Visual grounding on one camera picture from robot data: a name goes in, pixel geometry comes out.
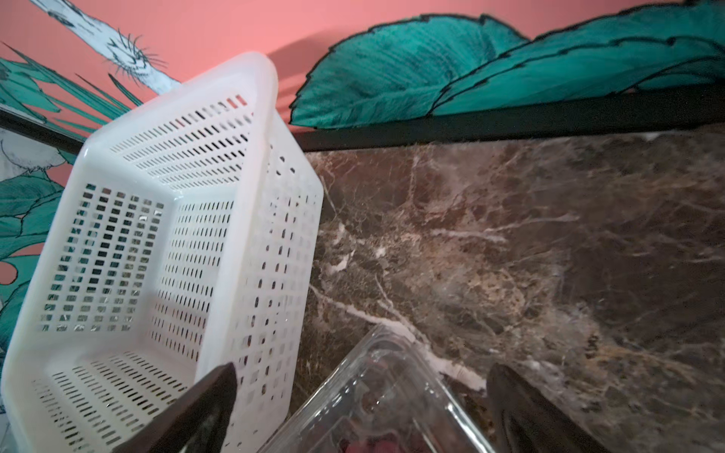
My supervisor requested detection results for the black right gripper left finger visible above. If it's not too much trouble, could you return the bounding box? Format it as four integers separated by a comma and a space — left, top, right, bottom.
113, 362, 237, 452

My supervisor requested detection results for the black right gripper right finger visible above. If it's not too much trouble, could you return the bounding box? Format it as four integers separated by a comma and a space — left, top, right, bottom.
486, 364, 609, 453

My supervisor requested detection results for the red grape bunch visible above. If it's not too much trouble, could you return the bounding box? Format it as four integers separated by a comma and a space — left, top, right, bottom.
337, 433, 420, 453

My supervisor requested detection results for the white perforated plastic basket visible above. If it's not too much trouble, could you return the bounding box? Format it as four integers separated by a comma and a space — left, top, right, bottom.
1, 52, 324, 452

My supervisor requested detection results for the black left frame post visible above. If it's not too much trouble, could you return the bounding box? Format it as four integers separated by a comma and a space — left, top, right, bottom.
1, 109, 83, 155

